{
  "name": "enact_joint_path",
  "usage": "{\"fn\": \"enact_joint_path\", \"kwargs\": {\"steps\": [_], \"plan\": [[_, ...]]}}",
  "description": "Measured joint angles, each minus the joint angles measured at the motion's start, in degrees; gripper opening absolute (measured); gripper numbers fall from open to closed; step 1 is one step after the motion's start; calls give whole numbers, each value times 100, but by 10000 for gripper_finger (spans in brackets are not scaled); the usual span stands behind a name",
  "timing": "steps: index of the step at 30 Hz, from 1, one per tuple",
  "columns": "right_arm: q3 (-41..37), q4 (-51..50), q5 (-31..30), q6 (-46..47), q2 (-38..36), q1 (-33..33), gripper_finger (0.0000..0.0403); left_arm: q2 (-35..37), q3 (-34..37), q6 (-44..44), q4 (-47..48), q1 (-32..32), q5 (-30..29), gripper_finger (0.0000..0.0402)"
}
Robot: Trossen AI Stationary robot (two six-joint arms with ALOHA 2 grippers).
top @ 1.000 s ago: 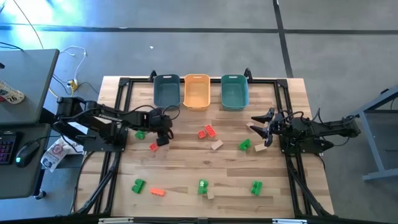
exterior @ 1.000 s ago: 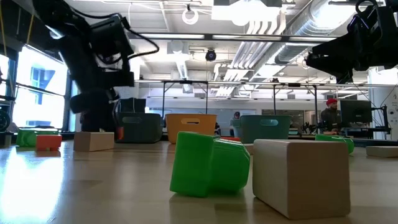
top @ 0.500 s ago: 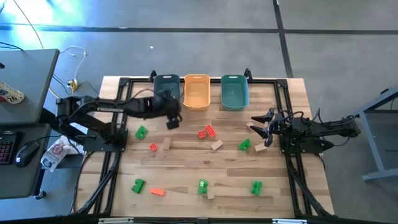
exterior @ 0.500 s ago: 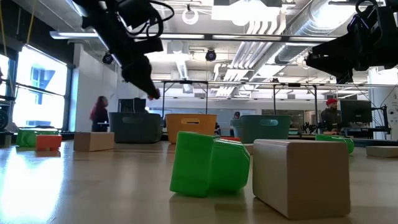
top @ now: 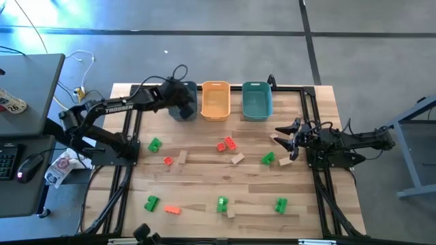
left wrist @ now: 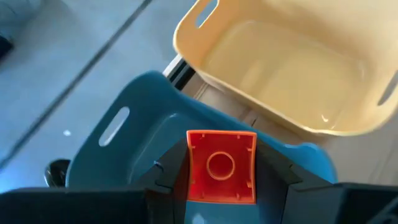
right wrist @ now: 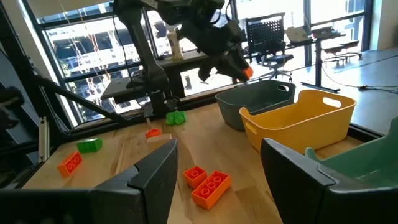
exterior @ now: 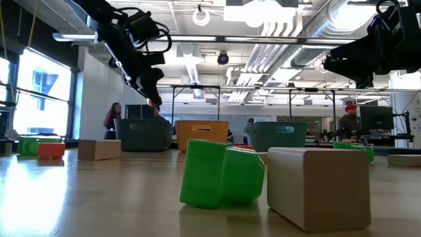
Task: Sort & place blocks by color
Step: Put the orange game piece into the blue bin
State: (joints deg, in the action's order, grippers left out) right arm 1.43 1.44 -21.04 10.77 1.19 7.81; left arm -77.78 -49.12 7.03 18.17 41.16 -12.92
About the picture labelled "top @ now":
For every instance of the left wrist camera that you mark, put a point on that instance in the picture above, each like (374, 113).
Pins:
(173, 85)

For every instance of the black computer mouse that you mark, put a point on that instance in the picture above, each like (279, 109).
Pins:
(30, 168)

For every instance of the small red toy brick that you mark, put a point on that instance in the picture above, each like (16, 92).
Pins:
(221, 147)
(168, 160)

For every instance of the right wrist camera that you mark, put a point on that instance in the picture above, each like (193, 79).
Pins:
(308, 129)

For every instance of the large red toy brick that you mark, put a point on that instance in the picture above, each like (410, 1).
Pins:
(230, 143)

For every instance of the grey metal table frame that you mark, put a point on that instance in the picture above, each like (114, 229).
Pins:
(413, 149)

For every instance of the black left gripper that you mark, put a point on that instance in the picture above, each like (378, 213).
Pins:
(173, 98)

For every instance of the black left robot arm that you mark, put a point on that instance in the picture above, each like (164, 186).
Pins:
(119, 109)

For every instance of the black aluminium table frame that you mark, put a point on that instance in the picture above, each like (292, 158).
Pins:
(289, 89)

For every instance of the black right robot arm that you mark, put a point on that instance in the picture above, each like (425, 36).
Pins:
(368, 140)

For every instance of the yellow-orange plastic bin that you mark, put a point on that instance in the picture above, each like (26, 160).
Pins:
(215, 102)

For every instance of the teal plastic bin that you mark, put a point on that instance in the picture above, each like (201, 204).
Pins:
(257, 102)

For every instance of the yellow power plug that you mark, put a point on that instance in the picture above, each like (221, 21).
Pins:
(80, 92)

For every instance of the dark grey-blue plastic bin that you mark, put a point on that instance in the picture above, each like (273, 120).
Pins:
(175, 114)

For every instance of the black clamp bracket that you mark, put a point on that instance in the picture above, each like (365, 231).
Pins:
(271, 81)

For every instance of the long orange-red toy brick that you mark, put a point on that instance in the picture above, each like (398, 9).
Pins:
(172, 210)

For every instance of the black computer keyboard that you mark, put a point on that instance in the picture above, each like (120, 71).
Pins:
(7, 161)

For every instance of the dark grey desk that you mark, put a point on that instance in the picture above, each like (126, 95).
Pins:
(30, 88)
(27, 197)

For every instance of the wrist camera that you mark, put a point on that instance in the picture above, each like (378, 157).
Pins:
(308, 129)
(173, 85)

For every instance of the long light wooden block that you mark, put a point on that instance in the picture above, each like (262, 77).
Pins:
(285, 161)
(237, 158)
(182, 157)

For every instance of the silver frame bracket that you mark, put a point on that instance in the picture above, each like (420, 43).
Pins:
(119, 242)
(316, 242)

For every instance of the black clamp mount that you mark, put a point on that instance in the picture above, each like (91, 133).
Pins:
(146, 234)

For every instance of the white printed snack packet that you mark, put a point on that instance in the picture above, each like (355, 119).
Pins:
(12, 101)

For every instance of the white red printed bag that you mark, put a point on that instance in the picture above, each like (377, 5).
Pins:
(61, 168)

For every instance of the green stepped toy brick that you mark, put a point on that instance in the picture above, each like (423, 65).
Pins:
(151, 203)
(154, 145)
(222, 205)
(268, 158)
(281, 205)

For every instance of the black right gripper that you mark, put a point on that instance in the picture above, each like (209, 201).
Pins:
(306, 140)

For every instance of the small light wooden block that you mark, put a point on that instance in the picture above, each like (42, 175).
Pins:
(273, 136)
(230, 213)

